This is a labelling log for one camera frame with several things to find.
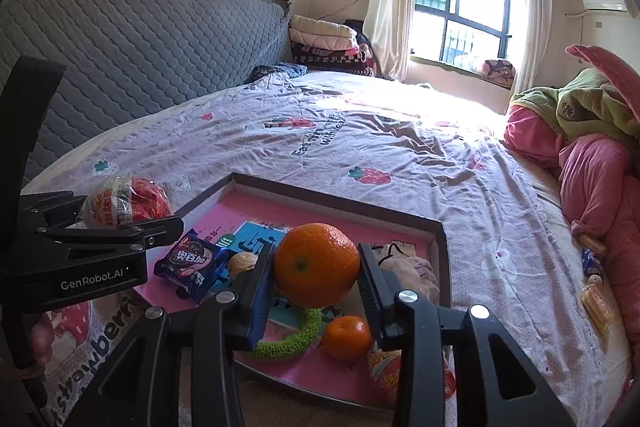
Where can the grey cardboard box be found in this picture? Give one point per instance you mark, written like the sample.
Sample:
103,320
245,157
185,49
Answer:
325,199

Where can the red jelly cup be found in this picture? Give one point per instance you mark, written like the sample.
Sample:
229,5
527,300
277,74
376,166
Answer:
120,202
382,372

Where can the white air conditioner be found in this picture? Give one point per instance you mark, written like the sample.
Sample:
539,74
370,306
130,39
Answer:
604,0

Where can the pink quilted pad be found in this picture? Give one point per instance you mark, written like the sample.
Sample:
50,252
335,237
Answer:
610,72

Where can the blue cookie packet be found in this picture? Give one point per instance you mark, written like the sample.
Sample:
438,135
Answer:
190,264

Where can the grey quilted headboard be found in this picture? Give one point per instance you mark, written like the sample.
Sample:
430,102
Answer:
150,42

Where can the walnut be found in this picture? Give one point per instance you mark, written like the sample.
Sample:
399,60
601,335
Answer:
242,264

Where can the pink and blue book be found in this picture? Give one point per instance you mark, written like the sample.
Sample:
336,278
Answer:
280,212

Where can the patterned windowsill cushion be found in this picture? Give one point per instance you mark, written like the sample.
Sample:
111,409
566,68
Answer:
499,68

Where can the black bundle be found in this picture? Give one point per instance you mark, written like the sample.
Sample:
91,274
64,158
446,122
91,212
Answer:
359,34

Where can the cream folded blanket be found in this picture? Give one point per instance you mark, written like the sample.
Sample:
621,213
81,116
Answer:
322,26

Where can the pink folded blanket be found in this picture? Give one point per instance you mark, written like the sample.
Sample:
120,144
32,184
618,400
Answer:
322,41

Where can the person's left hand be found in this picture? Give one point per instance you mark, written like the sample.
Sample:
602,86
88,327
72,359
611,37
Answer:
41,339

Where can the tan snack packet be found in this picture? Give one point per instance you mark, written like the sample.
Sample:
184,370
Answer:
590,244

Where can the yellow snack packet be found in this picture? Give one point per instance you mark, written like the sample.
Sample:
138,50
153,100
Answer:
596,304

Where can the orange mandarin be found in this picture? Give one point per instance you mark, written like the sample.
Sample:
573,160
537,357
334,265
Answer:
315,264
346,338

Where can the green blanket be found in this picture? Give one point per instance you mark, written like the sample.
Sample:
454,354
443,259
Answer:
575,107

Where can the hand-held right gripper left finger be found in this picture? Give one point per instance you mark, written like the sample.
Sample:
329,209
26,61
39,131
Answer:
260,302

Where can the blue snack packet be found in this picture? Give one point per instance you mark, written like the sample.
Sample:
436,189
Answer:
591,263

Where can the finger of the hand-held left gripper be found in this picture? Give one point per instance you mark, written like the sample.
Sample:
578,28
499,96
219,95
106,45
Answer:
125,234
50,204

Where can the dark patterned folded blanket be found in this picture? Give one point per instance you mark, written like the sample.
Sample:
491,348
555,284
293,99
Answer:
330,62

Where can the dark blue patterned cloth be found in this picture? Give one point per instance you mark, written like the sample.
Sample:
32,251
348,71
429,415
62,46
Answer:
277,72

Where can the pink quilt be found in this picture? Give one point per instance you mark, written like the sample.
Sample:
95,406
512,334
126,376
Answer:
595,187

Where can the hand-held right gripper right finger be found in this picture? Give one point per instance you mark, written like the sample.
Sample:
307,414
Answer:
372,302

